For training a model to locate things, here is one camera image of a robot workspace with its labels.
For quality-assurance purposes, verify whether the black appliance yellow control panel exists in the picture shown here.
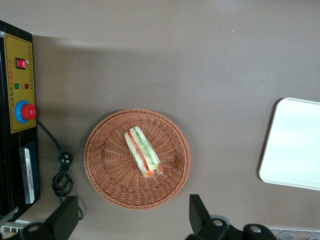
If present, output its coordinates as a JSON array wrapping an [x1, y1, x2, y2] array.
[[0, 19, 41, 223]]

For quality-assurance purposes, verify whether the cream plastic tray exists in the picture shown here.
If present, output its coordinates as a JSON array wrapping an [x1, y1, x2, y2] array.
[[258, 97, 320, 191]]

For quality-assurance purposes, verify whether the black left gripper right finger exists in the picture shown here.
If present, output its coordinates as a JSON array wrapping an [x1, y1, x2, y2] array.
[[186, 194, 231, 240]]

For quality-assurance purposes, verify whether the black power cable with plug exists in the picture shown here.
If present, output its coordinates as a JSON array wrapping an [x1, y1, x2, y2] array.
[[36, 118, 85, 222]]

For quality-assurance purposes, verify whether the triangle sandwich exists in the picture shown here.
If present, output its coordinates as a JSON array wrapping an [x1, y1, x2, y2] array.
[[124, 126, 165, 180]]

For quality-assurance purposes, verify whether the clear acrylic bottle rack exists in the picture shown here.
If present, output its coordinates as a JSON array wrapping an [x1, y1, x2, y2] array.
[[266, 224, 320, 240]]

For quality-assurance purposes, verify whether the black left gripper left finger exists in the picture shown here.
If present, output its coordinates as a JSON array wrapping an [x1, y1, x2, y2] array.
[[21, 195, 80, 240]]

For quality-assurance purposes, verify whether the white wire basket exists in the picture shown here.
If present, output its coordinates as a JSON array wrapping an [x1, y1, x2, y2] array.
[[0, 219, 29, 240]]

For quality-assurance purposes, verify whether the round brown wicker basket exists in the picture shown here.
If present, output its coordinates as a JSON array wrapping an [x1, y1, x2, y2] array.
[[83, 108, 192, 210]]

